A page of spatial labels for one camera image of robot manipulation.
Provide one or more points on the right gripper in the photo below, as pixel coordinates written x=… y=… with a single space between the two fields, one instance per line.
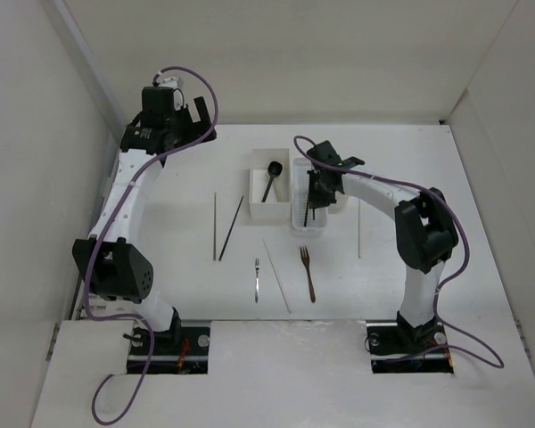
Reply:
x=316 y=201

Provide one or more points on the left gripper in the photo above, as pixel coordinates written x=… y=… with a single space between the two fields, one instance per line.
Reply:
x=198 y=127

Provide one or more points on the black chopstick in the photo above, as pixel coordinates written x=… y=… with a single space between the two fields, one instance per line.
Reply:
x=306 y=216
x=231 y=228

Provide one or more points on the beige spoon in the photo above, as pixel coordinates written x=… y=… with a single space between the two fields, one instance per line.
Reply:
x=278 y=190

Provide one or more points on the black spoon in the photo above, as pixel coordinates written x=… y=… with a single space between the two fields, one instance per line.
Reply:
x=274 y=170

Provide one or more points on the silver chopstick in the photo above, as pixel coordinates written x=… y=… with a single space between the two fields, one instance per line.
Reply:
x=359 y=229
x=214 y=233

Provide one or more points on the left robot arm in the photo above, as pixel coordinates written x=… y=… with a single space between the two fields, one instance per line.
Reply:
x=159 y=314

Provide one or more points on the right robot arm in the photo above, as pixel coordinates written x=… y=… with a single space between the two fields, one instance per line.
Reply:
x=424 y=231

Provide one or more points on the beige paper cup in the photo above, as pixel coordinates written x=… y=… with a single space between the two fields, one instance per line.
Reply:
x=341 y=201

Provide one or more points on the white perforated tray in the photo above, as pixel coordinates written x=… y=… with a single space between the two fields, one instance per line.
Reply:
x=300 y=188

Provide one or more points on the white rectangular box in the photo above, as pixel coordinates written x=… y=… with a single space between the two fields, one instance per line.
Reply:
x=270 y=211

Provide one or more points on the brown wooden fork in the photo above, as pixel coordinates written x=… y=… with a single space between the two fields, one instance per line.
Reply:
x=304 y=255

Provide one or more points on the small silver fork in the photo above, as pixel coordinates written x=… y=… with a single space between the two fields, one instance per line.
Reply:
x=256 y=287

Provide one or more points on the white chopstick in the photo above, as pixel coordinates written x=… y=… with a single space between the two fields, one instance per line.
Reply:
x=278 y=279

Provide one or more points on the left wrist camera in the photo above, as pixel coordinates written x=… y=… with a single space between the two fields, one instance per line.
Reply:
x=174 y=82

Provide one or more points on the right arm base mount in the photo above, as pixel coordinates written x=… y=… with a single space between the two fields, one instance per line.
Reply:
x=393 y=350

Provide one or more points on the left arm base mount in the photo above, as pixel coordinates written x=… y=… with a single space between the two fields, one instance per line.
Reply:
x=188 y=356

